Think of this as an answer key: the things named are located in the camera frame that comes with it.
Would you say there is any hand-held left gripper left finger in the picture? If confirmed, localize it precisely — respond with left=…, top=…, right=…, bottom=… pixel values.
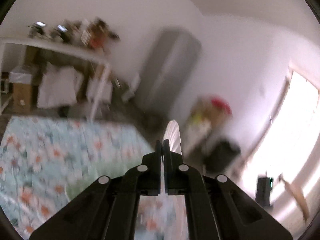
left=29, top=140, right=162, bottom=240

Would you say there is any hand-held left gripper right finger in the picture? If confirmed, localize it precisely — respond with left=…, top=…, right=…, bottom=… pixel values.
left=164, top=139, right=293, bottom=240

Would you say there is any translucent white rice paddle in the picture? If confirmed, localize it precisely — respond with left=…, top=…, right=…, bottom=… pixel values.
left=161, top=120, right=183, bottom=196

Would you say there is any black trash bin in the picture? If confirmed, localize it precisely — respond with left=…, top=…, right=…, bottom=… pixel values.
left=204, top=137, right=242, bottom=174

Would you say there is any yellow white bag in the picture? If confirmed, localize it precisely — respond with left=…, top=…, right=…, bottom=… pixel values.
left=185, top=112, right=213, bottom=153

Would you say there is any large cardboard box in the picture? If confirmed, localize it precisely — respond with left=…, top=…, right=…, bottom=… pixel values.
left=191, top=97, right=232, bottom=130

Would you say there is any red plastic bag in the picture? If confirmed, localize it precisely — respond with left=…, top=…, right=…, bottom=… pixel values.
left=210, top=95, right=233, bottom=117

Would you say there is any grey refrigerator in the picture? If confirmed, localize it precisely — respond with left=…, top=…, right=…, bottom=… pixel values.
left=134, top=27, right=202, bottom=113

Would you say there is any blue floral cloth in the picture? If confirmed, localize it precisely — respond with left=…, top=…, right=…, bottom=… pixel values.
left=0, top=116, right=190, bottom=240

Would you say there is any white table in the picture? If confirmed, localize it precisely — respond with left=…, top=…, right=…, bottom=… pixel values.
left=0, top=36, right=112, bottom=122

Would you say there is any pile of bottles and packets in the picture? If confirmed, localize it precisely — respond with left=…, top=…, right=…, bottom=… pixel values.
left=80, top=17, right=120, bottom=50

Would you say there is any small cardboard box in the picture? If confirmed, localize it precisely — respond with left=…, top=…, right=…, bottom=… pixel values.
left=12, top=82, right=33, bottom=113

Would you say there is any white box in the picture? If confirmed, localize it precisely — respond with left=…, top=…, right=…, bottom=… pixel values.
left=10, top=65, right=35, bottom=84

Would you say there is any black device with screen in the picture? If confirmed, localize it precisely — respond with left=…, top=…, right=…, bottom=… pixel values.
left=29, top=21, right=49, bottom=39
left=51, top=25, right=72, bottom=43

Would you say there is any wooden door frame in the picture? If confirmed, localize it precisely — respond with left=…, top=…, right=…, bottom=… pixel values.
left=240, top=65, right=320, bottom=180

